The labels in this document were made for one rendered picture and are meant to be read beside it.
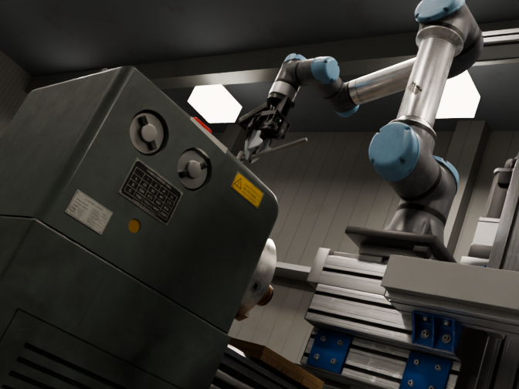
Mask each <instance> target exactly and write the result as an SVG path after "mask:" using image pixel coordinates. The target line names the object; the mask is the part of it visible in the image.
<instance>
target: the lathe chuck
mask: <svg viewBox="0 0 519 389"><path fill-rule="evenodd" d="M275 268H276V248H275V245H274V244H273V241H272V240H271V239H269V238H268V241H267V243H266V246H265V248H264V250H263V253H262V255H261V257H260V259H259V262H258V264H257V266H256V269H255V272H254V273H253V277H252V278H251V280H250V283H249V285H248V288H247V290H246V293H245V295H244V297H243V300H242V302H241V304H240V306H239V309H238V311H237V313H238V316H239V317H241V316H243V315H245V314H246V313H248V312H249V311H250V310H251V309H252V308H253V307H254V306H255V305H256V304H257V303H258V302H259V301H260V300H261V298H262V297H263V295H264V294H265V292H266V291H267V289H268V287H269V285H270V283H271V281H272V278H273V274H274V272H275ZM255 281H259V283H260V288H259V289H258V290H257V291H256V292H253V291H252V290H251V285H252V284H253V283H254V282H255Z"/></svg>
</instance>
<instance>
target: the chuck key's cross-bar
mask: <svg viewBox="0 0 519 389"><path fill-rule="evenodd" d="M306 142H307V138H306V137H305V138H303V139H300V140H296V141H294V142H291V143H288V144H284V145H282V146H279V147H275V148H273V149H270V150H268V151H264V152H261V153H258V154H254V155H252V156H249V160H248V161H250V160H254V159H257V158H259V157H263V156H266V155H268V154H272V153H275V152H277V151H281V150H284V149H287V148H289V147H293V146H296V145H298V144H303V143H306Z"/></svg>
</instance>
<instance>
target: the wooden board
mask: <svg viewBox="0 0 519 389"><path fill-rule="evenodd" d="M229 344H230V345H231V346H233V347H235V348H236V349H238V350H240V351H242V352H243V353H245V354H247V355H248V356H250V357H252V358H253V359H255V360H257V361H259V362H260V363H261V364H264V365H265V366H267V367H268V368H270V369H272V370H274V371H276V372H277V373H278V374H281V375H282V376H284V377H285V378H287V379H289V380H290V381H293V382H294V383H295V384H298V385H299V386H301V387H302V388H304V389H322V387H323V385H324V382H323V381H321V380H319V379H318V378H316V377H315V376H313V375H312V374H309V373H308V372H306V371H305V370H303V369H302V368H300V367H298V366H297V365H296V364H293V363H292V362H290V361H289V360H287V359H286V358H284V357H282V356H280V355H279V354H278V353H276V352H274V351H273V350H271V349H270V348H268V347H266V346H264V345H260V344H257V343H251V342H248V341H245V340H240V339H236V338H233V337H231V339H230V341H229Z"/></svg>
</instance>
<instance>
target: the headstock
mask: <svg viewBox="0 0 519 389"><path fill-rule="evenodd" d="M190 119H191V116H189V115H188V114H187V113H186V112H185V111H184V110H183V109H182V108H181V107H180V106H179V105H177V104H176V103H175V102H174V101H173V100H171V99H170V98H169V97H168V96H167V95H166V94H164V93H163V92H162V91H161V90H160V89H158V88H157V87H156V86H155V85H154V84H153V83H152V82H151V81H150V80H149V79H148V78H147V77H145V76H144V75H143V74H142V73H141V72H139V71H138V70H137V69H136V68H135V67H133V66H122V67H118V68H115V69H110V70H107V71H103V72H100V73H95V74H92V75H89V76H83V77H80V78H77V79H72V80H68V81H65V82H61V83H57V84H53V85H50V86H44V87H42V88H38V89H35V90H32V91H31V92H30V93H29V95H28V96H27V97H26V98H25V100H24V102H23V104H22V105H21V106H20V108H19V110H18V112H17V113H16V115H15V116H14V117H13V119H12V121H11V123H10V124H9V125H8V127H7V129H6V130H5V132H4V133H3V135H2V136H1V138H0V215H4V216H15V217H25V218H37V219H39V220H40V221H41V222H44V223H45V224H47V225H48V226H50V227H52V228H54V229H55V230H57V231H58V232H60V233H62V234H64V235H65V236H67V237H68V238H70V239H72V240H73V241H75V242H77V243H78V244H80V245H82V246H83V247H85V248H86V249H89V250H90V251H91V252H93V253H95V254H97V255H98V256H100V257H101V258H103V259H105V260H107V261H108V262H110V263H111V264H113V265H115V266H116V267H118V268H119V269H122V270H123V271H125V272H126V273H128V274H130V275H131V276H133V277H134V278H136V279H138V280H140V281H141V282H143V283H144V284H146V285H148V286H150V287H151V288H152V289H155V290H156V291H158V292H159V293H161V294H162V295H164V296H166V297H168V298H169V299H171V300H173V301H174V302H176V303H177V304H179V305H181V306H183V307H184V308H186V309H187V310H189V311H191V312H193V313H194V314H195V315H197V316H199V317H201V318H203V319H204V320H206V321H207V322H209V323H211V324H212V325H214V326H216V327H218V328H219V329H220V330H222V331H224V332H225V333H229V330H230V328H231V325H232V322H233V320H234V319H235V316H236V314H237V311H238V309H239V306H240V304H241V302H242V300H243V297H244V295H245V293H246V290H247V288H248V285H249V283H250V280H251V278H252V277H253V273H254V272H255V269H256V266H257V264H258V262H259V260H260V257H261V255H262V253H263V250H264V248H265V246H266V243H267V241H268V238H269V237H270V233H271V232H272V229H273V226H274V224H275V222H276V219H277V216H278V211H279V206H278V202H277V199H276V196H275V195H274V193H273V192H272V191H271V190H270V189H269V188H268V187H267V186H266V185H265V184H264V183H263V182H262V181H261V180H260V179H259V178H258V177H257V176H256V175H255V174H254V173H253V172H251V171H250V170H249V169H248V168H247V167H246V166H245V165H244V164H243V163H242V162H241V161H239V160H238V159H237V158H236V157H235V156H234V155H233V154H232V153H231V152H230V151H228V150H227V151H226V153H224V152H223V151H222V150H221V149H220V148H219V147H218V146H217V145H216V144H215V143H214V142H213V141H212V140H211V139H210V138H209V137H208V136H207V135H206V134H205V133H204V132H202V131H201V130H200V129H199V128H198V127H197V126H196V125H195V124H194V123H193V122H192V121H191V120H190ZM193 147H197V148H199V149H201V150H203V151H204V152H206V154H207V155H208V157H209V160H205V158H204V157H203V156H202V155H201V154H200V153H199V152H197V151H194V150H192V149H191V148H193Z"/></svg>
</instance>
